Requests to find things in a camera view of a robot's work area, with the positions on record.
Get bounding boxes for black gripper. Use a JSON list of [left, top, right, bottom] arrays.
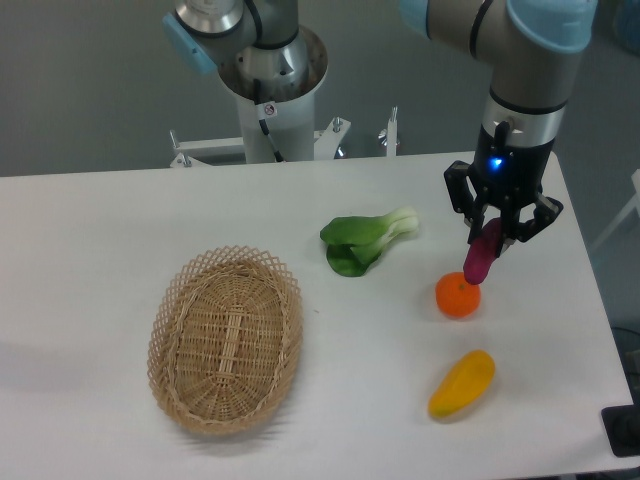
[[444, 123, 564, 258]]

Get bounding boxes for purple sweet potato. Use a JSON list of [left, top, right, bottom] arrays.
[[463, 218, 503, 285]]

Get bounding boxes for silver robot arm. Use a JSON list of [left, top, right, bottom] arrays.
[[162, 1, 596, 258]]

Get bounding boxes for woven wicker basket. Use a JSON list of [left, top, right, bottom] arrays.
[[147, 246, 303, 436]]

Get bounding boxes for orange mandarin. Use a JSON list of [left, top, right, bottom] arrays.
[[435, 272, 481, 318]]

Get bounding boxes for green bok choy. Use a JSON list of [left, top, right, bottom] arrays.
[[319, 206, 419, 277]]

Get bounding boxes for yellow mango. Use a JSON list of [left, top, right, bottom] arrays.
[[427, 350, 496, 420]]

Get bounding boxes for black device at table edge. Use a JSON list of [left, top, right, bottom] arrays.
[[601, 405, 639, 458]]

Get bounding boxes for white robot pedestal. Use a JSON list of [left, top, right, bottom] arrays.
[[218, 26, 328, 135]]

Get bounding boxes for black cable on pedestal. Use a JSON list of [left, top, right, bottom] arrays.
[[253, 78, 285, 164]]

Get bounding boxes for white metal base frame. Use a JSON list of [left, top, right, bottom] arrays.
[[168, 105, 404, 168]]

